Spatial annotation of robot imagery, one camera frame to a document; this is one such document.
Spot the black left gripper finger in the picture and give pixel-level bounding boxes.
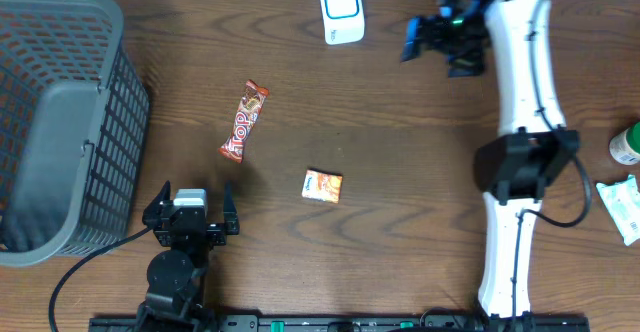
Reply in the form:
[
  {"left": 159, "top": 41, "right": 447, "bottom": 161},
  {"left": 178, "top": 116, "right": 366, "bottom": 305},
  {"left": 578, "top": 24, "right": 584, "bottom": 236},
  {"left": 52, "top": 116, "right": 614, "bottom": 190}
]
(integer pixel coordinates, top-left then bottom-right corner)
[
  {"left": 142, "top": 181, "right": 171, "bottom": 227},
  {"left": 222, "top": 182, "right": 238, "bottom": 225}
]

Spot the orange snack packet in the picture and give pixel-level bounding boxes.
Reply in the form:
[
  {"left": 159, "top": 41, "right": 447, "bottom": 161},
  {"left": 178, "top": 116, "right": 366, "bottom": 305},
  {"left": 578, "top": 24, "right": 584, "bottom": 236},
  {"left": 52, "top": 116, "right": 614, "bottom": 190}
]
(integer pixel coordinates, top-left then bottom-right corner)
[{"left": 301, "top": 170, "right": 343, "bottom": 204}]

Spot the orange chocolate bar wrapper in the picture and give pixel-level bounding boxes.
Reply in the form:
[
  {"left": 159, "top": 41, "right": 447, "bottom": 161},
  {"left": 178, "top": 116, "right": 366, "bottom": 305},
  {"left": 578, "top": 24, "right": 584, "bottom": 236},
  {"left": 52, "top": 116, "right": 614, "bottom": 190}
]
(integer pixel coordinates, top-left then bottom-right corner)
[{"left": 218, "top": 80, "right": 270, "bottom": 163}]

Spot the green lid jar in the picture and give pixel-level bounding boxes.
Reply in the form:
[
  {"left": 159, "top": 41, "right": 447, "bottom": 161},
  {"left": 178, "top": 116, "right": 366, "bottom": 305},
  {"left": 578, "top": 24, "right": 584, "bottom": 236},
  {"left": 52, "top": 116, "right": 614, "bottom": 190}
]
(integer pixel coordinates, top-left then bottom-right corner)
[{"left": 609, "top": 122, "right": 640, "bottom": 166}]

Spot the light green wet wipes pack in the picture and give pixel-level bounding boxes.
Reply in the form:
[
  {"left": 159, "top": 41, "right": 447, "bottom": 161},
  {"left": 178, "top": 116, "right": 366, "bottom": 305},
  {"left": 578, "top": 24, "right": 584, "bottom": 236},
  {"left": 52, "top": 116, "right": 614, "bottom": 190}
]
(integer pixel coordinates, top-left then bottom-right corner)
[{"left": 596, "top": 174, "right": 639, "bottom": 246}]

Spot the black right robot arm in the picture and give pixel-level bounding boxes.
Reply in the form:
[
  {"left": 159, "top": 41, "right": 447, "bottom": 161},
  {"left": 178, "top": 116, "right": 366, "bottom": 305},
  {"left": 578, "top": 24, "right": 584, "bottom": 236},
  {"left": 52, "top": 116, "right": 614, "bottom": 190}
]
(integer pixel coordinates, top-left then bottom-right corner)
[{"left": 401, "top": 0, "right": 592, "bottom": 328}]

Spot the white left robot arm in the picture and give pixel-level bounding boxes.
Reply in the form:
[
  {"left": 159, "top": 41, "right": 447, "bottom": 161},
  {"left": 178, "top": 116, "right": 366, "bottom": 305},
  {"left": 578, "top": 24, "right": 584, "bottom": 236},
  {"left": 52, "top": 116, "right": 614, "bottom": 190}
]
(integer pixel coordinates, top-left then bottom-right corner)
[{"left": 133, "top": 182, "right": 240, "bottom": 332}]

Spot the white barcode scanner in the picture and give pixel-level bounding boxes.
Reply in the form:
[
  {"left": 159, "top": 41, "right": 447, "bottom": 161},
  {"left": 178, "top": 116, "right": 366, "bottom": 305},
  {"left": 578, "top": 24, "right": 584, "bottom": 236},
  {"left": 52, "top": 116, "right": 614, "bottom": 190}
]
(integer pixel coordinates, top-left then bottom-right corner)
[{"left": 320, "top": 0, "right": 365, "bottom": 45}]

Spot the grey plastic basket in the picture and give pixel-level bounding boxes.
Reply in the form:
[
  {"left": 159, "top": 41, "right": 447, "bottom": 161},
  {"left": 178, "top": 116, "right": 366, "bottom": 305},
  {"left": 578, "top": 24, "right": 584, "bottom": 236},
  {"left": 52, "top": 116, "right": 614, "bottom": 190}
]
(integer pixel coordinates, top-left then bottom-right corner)
[{"left": 1, "top": 0, "right": 151, "bottom": 267}]

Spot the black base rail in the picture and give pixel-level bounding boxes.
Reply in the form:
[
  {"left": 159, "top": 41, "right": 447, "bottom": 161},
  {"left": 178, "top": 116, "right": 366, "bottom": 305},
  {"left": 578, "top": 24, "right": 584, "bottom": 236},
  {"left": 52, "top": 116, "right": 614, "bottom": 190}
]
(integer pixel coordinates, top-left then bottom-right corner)
[{"left": 89, "top": 313, "right": 591, "bottom": 332}]

